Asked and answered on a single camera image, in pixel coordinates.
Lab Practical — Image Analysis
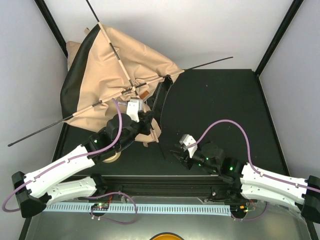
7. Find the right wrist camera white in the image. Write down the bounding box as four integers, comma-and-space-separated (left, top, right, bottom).
179, 134, 198, 158

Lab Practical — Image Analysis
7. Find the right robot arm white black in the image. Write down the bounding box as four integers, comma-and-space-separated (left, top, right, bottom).
171, 142, 320, 223

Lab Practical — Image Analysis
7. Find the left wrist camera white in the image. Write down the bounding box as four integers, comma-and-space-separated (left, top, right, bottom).
126, 98, 143, 123

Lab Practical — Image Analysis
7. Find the black tent pole two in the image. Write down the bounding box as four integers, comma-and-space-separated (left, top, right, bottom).
7, 56, 234, 147

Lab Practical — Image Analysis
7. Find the left black frame post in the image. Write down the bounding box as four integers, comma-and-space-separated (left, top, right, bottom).
34, 0, 68, 58

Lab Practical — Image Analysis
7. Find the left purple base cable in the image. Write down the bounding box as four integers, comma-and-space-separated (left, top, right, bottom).
90, 191, 138, 225

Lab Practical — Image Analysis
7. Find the yellow round object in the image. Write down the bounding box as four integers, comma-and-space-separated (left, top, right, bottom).
150, 232, 184, 240

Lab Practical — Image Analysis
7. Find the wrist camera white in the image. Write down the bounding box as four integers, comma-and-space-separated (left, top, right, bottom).
179, 134, 198, 158
126, 98, 143, 123

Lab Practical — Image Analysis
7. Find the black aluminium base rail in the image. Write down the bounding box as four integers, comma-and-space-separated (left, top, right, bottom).
92, 173, 246, 203

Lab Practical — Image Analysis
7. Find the yellow pet bowl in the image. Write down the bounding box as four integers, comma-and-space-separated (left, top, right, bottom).
102, 152, 121, 164

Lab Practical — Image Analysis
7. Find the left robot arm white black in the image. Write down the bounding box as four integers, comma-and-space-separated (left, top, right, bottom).
11, 110, 154, 219

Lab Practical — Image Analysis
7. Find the black frame post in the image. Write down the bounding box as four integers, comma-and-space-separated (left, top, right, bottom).
255, 0, 304, 77
34, 0, 68, 58

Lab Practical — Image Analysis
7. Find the beige pet tent fabric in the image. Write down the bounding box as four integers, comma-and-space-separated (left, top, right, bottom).
60, 25, 183, 146

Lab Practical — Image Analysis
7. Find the white slotted cable duct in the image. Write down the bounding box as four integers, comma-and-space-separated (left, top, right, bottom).
45, 202, 231, 217

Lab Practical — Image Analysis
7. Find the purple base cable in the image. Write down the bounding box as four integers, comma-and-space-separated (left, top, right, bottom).
229, 199, 270, 223
90, 191, 138, 225

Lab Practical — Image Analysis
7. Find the beige patterned pillow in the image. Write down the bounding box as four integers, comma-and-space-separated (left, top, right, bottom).
66, 41, 81, 71

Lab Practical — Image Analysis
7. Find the small electronics board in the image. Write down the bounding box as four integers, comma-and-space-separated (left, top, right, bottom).
91, 202, 110, 211

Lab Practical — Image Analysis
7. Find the black tent pole one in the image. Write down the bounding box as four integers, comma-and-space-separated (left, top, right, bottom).
86, 0, 166, 159

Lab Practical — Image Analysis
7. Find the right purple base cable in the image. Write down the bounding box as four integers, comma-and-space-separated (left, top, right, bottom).
229, 199, 270, 223

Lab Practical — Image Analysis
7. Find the right black frame post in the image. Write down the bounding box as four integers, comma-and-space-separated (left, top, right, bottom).
255, 0, 304, 77

